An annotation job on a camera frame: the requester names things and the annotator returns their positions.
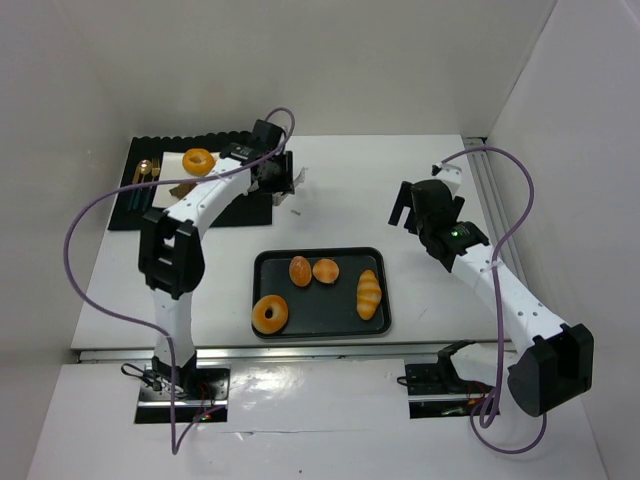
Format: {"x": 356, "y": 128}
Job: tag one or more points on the round sugared bun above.
{"x": 300, "y": 271}

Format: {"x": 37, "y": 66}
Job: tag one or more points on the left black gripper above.
{"x": 286, "y": 171}

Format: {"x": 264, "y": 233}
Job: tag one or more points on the gold fork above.
{"x": 155, "y": 172}

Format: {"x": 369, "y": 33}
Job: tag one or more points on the white square plate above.
{"x": 171, "y": 168}

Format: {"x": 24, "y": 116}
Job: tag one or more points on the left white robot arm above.
{"x": 171, "y": 256}

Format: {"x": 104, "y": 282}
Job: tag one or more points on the orange hollow bun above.
{"x": 198, "y": 162}

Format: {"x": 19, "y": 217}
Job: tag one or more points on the gold spoon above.
{"x": 143, "y": 168}

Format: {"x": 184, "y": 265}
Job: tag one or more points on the striped yellow bread roll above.
{"x": 368, "y": 295}

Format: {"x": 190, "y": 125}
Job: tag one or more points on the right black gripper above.
{"x": 405, "y": 203}

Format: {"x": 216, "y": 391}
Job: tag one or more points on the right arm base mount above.
{"x": 435, "y": 390}

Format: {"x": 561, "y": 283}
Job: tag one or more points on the round orange bun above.
{"x": 326, "y": 271}

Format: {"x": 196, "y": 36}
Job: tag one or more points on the chocolate croissant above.
{"x": 181, "y": 190}

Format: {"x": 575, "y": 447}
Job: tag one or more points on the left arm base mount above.
{"x": 207, "y": 399}

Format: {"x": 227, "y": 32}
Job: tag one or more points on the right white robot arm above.
{"x": 553, "y": 362}

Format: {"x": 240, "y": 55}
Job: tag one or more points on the ring donut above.
{"x": 270, "y": 314}

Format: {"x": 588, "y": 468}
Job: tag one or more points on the metal tongs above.
{"x": 278, "y": 198}

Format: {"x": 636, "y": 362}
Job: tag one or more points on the black baking tray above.
{"x": 322, "y": 311}

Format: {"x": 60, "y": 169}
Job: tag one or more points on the black placemat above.
{"x": 255, "y": 209}

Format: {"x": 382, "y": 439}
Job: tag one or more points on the aluminium rail right side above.
{"x": 481, "y": 168}

